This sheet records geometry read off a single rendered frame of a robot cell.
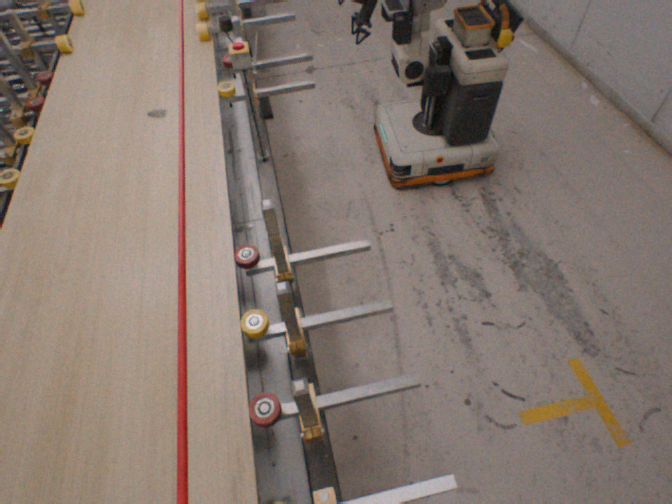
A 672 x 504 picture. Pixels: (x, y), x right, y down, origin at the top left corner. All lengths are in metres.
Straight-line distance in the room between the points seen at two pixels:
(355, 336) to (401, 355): 0.25
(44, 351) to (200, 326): 0.44
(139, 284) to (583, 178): 2.71
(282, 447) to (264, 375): 0.24
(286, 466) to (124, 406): 0.49
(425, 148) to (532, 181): 0.77
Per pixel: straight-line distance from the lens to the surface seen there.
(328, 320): 1.30
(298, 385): 0.93
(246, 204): 1.94
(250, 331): 1.23
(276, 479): 1.39
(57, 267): 1.64
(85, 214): 1.75
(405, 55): 2.49
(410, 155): 2.65
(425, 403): 2.10
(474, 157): 2.79
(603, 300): 2.63
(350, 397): 1.18
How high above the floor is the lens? 1.98
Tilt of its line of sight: 53 degrees down
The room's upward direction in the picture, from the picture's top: 5 degrees counter-clockwise
